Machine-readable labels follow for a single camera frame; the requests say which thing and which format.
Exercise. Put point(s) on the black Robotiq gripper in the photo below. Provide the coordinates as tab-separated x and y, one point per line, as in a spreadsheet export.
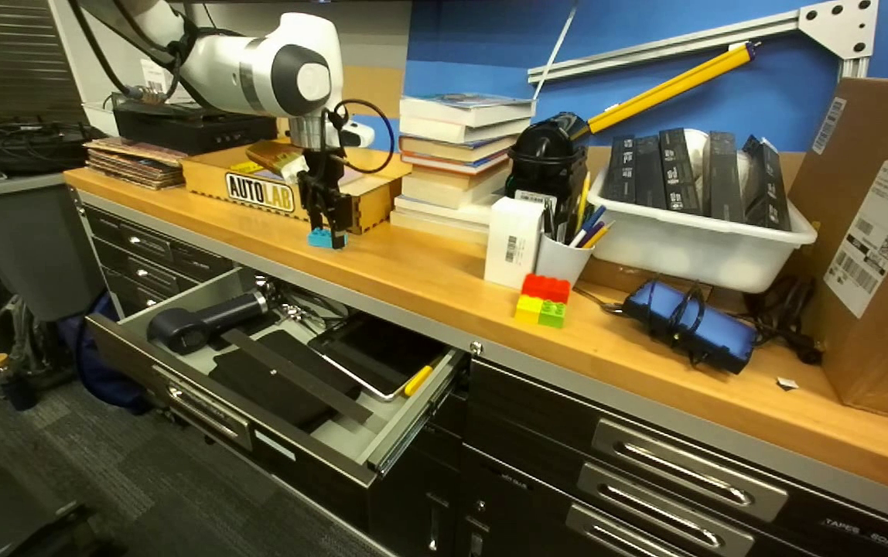
324	171

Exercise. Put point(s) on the small blue block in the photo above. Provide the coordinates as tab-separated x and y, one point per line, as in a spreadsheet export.
320	239

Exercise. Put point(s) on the grey metal drawer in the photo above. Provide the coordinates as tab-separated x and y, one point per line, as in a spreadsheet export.
206	414

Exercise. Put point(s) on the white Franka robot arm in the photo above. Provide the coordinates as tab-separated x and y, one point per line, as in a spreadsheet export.
257	67

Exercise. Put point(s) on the wooden Autolab tray box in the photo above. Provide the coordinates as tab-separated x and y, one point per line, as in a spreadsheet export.
246	186

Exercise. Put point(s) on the large white book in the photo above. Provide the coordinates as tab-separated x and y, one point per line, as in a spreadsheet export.
438	218

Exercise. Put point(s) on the thick cream book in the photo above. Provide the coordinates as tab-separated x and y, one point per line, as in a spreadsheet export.
452	186

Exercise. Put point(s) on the red edged book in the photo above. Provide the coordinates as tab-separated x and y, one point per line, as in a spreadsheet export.
459	161

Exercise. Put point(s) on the black foam pad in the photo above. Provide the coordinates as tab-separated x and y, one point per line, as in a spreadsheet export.
257	390
306	356

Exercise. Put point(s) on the brown cover book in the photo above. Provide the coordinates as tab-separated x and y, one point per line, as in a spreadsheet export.
459	148

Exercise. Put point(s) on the black tablet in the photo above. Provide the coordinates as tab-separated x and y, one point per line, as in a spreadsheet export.
376	351

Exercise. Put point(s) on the black equipment box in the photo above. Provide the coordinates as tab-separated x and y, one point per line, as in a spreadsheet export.
197	125

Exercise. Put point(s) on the black hand tool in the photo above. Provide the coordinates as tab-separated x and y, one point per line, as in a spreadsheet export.
200	321

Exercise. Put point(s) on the white cover book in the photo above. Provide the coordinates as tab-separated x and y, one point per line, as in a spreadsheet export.
463	113

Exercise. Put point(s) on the small white box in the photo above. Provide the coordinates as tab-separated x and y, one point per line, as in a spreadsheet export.
511	243

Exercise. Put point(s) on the yellow pen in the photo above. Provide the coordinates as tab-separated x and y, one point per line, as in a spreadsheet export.
416	382

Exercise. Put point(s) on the black desk device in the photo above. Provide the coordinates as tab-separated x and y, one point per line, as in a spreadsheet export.
553	155

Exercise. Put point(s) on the coloured toy brick stack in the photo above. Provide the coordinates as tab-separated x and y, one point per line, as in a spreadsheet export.
542	298

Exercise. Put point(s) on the white pen cup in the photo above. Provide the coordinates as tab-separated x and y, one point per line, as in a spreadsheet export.
562	260

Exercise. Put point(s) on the pens in cup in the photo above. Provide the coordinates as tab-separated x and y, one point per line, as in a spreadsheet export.
590	225

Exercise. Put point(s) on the thin white rod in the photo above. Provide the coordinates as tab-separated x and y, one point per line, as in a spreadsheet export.
556	57

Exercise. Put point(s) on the black flat box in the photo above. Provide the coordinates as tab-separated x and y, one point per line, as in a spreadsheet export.
619	171
684	171
646	171
769	186
725	178

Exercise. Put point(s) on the black bag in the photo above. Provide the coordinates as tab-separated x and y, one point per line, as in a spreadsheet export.
20	148

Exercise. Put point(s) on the black tool cabinet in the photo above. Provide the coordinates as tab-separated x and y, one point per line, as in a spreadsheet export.
525	464

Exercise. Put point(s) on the yellow bar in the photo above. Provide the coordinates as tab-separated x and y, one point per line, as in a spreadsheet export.
669	87

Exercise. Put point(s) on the white plastic bin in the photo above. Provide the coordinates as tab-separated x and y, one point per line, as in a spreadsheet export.
701	251

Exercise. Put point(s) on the small white scrap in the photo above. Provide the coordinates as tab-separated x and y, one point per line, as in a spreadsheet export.
787	382

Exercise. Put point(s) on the brown cardboard box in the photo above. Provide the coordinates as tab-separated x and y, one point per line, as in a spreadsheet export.
875	266

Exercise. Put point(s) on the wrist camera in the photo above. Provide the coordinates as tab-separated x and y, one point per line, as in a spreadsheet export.
358	135

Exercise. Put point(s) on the blue wall board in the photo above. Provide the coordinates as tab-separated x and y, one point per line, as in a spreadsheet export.
482	49

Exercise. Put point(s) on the aluminium bracket rail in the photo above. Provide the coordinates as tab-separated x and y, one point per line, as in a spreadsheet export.
691	40

